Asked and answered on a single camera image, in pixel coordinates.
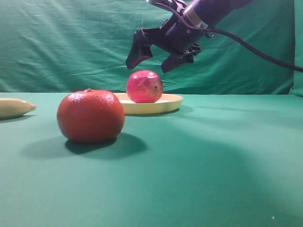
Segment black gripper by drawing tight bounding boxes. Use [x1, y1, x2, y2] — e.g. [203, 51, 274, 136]
[125, 0, 208, 73]

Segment red apple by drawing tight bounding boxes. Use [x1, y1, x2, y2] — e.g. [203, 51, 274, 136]
[126, 70, 164, 103]

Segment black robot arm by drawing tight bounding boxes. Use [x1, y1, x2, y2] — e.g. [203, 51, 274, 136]
[126, 0, 249, 73]

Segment yellow plate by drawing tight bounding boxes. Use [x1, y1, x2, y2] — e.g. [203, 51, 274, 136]
[115, 93, 183, 114]

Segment orange tangerine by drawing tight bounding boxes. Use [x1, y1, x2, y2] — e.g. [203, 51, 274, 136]
[57, 89, 125, 143]

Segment green backdrop cloth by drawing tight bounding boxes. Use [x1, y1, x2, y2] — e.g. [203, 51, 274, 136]
[0, 0, 303, 95]

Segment green table cloth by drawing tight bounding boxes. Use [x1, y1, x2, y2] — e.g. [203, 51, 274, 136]
[0, 93, 303, 227]

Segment yellow banana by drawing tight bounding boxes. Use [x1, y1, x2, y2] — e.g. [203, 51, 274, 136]
[0, 98, 37, 119]

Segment black cable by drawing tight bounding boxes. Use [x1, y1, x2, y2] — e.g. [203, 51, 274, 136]
[155, 0, 303, 73]

